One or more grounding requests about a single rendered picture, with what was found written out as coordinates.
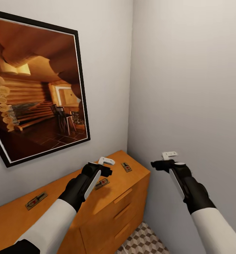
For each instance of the picture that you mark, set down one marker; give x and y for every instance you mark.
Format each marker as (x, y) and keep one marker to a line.
(42, 95)

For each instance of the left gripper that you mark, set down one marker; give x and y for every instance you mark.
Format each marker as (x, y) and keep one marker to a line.
(105, 171)

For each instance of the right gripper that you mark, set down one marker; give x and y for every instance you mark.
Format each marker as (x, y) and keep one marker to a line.
(160, 165)

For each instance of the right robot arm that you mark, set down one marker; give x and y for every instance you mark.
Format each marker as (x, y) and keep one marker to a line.
(215, 232)

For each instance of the mousetrap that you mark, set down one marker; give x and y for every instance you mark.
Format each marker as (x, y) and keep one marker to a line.
(126, 167)
(101, 183)
(36, 200)

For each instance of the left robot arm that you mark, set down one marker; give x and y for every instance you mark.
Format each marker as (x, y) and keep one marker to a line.
(47, 234)

